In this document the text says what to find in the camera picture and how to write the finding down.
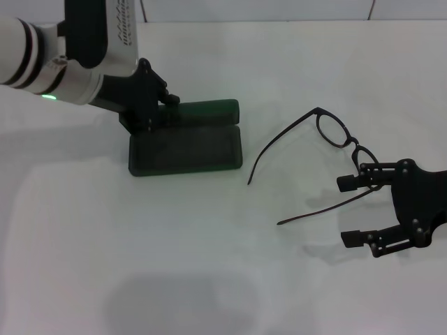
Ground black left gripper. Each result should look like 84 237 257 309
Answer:
89 58 181 134

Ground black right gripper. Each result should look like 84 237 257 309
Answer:
336 158 447 260

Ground green glasses case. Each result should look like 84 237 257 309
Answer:
128 99 243 178

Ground black glasses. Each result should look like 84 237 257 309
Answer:
247 107 383 226

